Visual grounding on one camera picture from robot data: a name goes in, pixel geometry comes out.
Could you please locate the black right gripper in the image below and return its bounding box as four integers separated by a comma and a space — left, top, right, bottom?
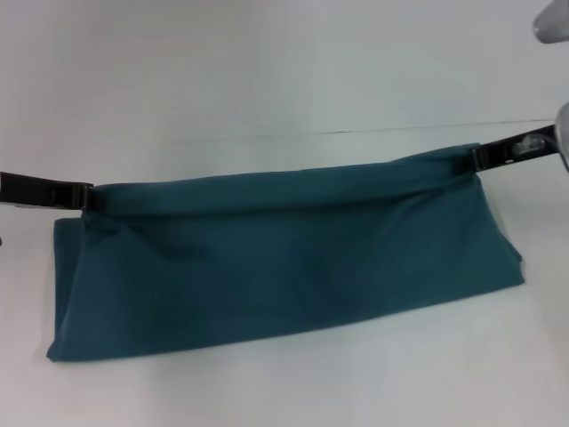
453, 123, 560, 176

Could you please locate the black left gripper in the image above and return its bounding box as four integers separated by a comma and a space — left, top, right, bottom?
0, 171, 98, 211

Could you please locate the teal blue shirt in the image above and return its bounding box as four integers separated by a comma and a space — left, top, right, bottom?
45, 141, 528, 367

